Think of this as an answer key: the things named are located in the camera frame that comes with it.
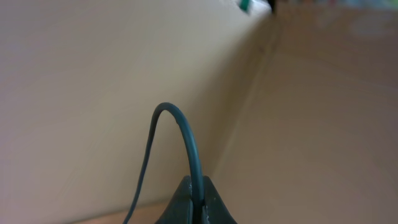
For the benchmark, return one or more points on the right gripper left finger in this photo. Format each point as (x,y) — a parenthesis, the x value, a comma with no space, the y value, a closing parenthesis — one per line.
(180,208)

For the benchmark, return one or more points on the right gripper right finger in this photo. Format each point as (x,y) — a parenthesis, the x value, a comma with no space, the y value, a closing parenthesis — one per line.
(216,211)

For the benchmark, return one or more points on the black cable short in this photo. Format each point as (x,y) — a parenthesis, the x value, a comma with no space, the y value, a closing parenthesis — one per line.
(197,185)

